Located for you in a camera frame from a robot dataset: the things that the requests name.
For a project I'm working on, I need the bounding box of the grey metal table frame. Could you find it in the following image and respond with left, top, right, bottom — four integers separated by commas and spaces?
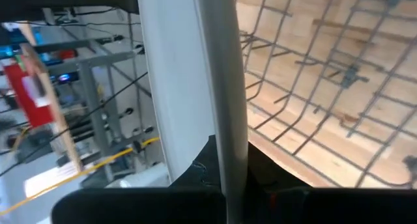
32, 35, 157, 182

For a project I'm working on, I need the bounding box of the yellow floor cable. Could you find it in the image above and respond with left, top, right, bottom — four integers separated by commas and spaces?
0, 136, 161, 217

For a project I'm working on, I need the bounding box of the black taut cable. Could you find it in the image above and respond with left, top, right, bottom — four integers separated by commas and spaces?
0, 72, 150, 178

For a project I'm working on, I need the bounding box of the black rig frame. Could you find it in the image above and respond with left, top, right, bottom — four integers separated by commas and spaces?
0, 0, 140, 22

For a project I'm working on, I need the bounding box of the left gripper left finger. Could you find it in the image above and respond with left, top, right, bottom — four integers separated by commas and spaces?
50, 134, 228, 224

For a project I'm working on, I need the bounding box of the grey wire dish rack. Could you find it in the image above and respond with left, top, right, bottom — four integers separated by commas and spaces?
236, 0, 417, 189

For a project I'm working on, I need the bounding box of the wooden board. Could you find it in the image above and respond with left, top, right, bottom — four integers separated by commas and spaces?
18, 43, 84, 173

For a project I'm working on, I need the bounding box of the grey plate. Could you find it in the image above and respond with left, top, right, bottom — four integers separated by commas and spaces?
136, 0, 249, 224

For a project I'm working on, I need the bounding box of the red box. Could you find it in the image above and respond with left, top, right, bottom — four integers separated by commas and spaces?
1, 63, 55, 129

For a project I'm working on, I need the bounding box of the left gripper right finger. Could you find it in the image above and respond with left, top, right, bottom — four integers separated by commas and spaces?
246, 141, 417, 224

